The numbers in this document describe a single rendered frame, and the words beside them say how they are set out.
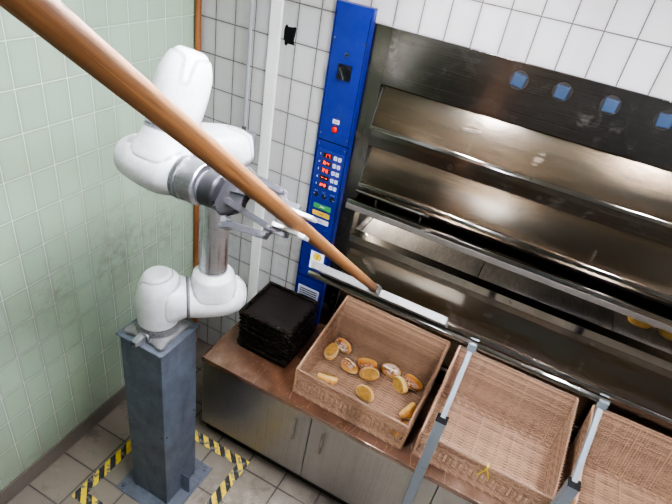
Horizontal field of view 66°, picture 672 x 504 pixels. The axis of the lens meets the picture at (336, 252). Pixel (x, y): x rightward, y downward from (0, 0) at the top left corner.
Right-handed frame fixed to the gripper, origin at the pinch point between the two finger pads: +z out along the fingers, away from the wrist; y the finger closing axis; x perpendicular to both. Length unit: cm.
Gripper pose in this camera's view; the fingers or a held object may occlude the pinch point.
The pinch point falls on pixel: (295, 222)
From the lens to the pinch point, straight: 97.8
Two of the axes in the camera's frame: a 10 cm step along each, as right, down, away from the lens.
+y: -4.1, 9.1, -0.9
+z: 8.9, 3.7, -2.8
